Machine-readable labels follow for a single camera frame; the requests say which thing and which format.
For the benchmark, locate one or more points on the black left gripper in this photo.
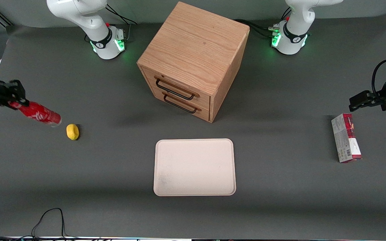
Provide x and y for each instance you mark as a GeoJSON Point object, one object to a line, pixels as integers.
{"type": "Point", "coordinates": [382, 94]}

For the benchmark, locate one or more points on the red coke bottle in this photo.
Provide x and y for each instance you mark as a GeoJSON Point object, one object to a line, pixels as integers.
{"type": "Point", "coordinates": [40, 114]}

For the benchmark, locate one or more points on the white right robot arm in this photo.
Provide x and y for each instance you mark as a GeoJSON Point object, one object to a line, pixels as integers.
{"type": "Point", "coordinates": [89, 20]}

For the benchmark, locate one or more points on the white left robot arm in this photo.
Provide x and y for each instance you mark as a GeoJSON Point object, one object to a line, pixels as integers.
{"type": "Point", "coordinates": [293, 36]}

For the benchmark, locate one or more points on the white rectangular tray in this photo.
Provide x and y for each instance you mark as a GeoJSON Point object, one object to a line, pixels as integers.
{"type": "Point", "coordinates": [194, 167]}

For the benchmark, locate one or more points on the white and red carton box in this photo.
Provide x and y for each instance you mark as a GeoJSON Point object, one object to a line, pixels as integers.
{"type": "Point", "coordinates": [345, 140]}

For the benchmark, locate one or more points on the yellow lemon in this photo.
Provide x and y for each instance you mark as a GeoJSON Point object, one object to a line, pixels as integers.
{"type": "Point", "coordinates": [72, 132]}

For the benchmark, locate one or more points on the wooden drawer front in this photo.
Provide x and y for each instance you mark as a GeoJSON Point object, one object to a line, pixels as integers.
{"type": "Point", "coordinates": [203, 100]}
{"type": "Point", "coordinates": [204, 114]}

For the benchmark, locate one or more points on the wooden drawer cabinet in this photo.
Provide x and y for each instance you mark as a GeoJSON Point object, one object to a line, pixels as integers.
{"type": "Point", "coordinates": [196, 47]}

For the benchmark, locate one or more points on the dark metal frame rail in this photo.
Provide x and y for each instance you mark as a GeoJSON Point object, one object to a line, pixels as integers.
{"type": "Point", "coordinates": [0, 18]}

